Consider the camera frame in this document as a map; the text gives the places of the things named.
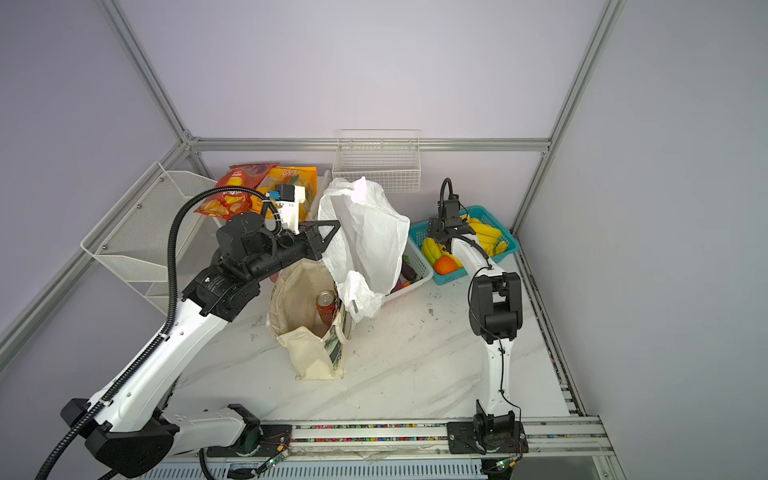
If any toy orange front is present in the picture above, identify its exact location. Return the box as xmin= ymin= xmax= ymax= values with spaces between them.
xmin=433 ymin=256 xmax=459 ymax=276

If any canvas floral tote bag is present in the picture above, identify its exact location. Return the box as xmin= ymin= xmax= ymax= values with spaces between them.
xmin=267 ymin=259 xmax=354 ymax=380

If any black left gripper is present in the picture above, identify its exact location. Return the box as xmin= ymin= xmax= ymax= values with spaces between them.
xmin=248 ymin=220 xmax=340 ymax=285

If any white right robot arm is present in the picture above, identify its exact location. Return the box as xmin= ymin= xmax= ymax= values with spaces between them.
xmin=427 ymin=195 xmax=525 ymax=455

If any white mesh wall shelf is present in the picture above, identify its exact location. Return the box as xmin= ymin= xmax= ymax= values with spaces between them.
xmin=81 ymin=163 xmax=223 ymax=313

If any white wire wall basket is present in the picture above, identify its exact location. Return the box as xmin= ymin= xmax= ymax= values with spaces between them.
xmin=331 ymin=129 xmax=422 ymax=193

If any teal plastic fruit basket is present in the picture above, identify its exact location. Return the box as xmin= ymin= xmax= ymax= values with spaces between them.
xmin=409 ymin=205 xmax=521 ymax=286

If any white plastic vegetable basket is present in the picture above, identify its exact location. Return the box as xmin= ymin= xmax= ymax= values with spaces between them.
xmin=384 ymin=239 xmax=433 ymax=303

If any white plastic grocery bag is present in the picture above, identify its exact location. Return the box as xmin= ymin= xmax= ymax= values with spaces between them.
xmin=318 ymin=178 xmax=410 ymax=322

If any orange-yellow snack bag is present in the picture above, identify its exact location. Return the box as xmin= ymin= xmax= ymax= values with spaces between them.
xmin=257 ymin=166 xmax=318 ymax=222

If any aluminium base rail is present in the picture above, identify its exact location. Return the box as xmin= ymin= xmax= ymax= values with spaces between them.
xmin=137 ymin=415 xmax=616 ymax=480

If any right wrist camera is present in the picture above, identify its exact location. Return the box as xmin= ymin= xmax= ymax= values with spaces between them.
xmin=438 ymin=196 xmax=462 ymax=224

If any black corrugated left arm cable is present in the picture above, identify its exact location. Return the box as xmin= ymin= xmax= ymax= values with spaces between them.
xmin=34 ymin=185 xmax=283 ymax=480

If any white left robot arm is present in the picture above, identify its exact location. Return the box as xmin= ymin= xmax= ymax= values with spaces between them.
xmin=61 ymin=212 xmax=341 ymax=478

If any red Lays chips bag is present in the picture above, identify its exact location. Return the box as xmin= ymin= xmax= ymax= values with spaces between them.
xmin=194 ymin=163 xmax=280 ymax=221

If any red Coke can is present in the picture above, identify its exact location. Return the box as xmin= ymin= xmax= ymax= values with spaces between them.
xmin=316 ymin=290 xmax=337 ymax=326

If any toy banana bunch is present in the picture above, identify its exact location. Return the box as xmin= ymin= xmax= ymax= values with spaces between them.
xmin=469 ymin=218 xmax=509 ymax=257

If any dark purple toy eggplant right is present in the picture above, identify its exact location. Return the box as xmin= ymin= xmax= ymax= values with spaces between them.
xmin=400 ymin=259 xmax=419 ymax=282

